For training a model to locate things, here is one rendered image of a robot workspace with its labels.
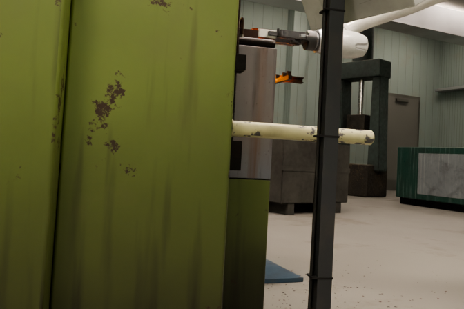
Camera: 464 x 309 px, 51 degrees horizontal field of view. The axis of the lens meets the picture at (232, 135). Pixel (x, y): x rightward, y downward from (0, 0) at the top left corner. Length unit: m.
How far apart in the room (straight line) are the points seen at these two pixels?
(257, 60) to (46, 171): 0.80
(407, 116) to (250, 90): 10.18
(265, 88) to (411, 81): 10.37
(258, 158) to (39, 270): 0.77
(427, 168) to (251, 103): 5.68
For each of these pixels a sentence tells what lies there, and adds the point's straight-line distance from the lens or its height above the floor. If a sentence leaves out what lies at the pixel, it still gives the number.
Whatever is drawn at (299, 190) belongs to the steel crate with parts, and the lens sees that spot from 4.95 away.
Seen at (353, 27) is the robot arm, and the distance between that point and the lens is 2.09.
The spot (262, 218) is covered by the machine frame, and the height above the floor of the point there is 0.34.
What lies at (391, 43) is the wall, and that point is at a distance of 11.66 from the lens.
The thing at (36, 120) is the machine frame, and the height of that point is 0.60.
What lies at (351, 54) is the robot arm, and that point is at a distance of 1.93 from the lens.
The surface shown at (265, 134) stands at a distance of 1.40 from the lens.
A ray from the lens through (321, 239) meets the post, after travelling 1.24.
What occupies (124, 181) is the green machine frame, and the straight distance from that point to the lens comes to 1.29.
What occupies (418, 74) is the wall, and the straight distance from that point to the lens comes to 12.13.
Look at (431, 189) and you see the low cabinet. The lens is 7.12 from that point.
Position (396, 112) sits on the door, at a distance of 11.50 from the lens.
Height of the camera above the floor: 0.54
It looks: 3 degrees up
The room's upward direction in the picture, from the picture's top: 3 degrees clockwise
